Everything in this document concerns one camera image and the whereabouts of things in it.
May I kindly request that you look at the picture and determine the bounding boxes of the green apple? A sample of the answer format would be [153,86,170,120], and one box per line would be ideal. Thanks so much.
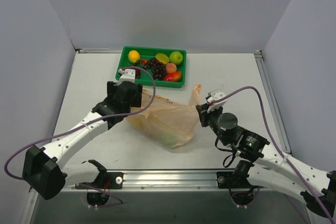
[169,51,184,66]

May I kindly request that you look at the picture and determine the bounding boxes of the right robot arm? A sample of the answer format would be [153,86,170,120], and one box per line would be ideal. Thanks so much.
[196,103,335,218]

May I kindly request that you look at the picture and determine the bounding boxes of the green plastic tray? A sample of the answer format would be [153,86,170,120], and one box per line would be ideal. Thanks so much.
[117,46,187,88]

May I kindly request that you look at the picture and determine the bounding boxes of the red yellow mango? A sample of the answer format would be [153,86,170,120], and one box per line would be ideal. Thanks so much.
[163,71,183,82]

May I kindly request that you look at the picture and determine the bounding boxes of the purple grape bunch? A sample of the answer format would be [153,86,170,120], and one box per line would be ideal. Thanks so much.
[144,58,166,80]

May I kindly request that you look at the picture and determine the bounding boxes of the aluminium front rail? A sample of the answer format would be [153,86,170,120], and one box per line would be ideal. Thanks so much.
[30,167,312,192]

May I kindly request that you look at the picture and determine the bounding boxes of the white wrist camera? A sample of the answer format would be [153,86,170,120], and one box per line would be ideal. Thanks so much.
[118,69,136,84]
[206,89,227,113]

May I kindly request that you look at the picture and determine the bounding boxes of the orange translucent plastic bag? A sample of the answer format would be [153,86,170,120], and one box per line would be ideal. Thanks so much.
[127,84,202,149]

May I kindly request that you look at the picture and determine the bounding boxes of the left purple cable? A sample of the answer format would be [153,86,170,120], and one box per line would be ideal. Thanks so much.
[4,66,157,209]

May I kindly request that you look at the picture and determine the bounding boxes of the pink peach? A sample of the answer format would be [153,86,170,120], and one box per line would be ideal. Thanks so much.
[165,63,177,74]

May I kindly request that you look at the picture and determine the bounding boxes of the dark red apple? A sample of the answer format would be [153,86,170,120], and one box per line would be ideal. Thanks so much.
[134,68,141,79]

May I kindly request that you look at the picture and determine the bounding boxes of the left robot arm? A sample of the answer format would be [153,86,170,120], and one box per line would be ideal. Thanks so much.
[22,81,143,200]

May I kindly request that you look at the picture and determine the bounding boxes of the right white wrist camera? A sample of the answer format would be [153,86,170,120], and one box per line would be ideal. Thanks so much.
[206,89,227,113]

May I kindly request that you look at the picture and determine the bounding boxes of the yellow lemon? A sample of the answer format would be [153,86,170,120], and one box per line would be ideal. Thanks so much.
[128,50,141,64]

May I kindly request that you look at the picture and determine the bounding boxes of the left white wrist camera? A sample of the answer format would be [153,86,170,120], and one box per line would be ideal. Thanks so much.
[118,69,136,84]

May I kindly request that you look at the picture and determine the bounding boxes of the yellow starfruit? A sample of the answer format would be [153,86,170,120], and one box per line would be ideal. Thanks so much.
[155,53,170,65]

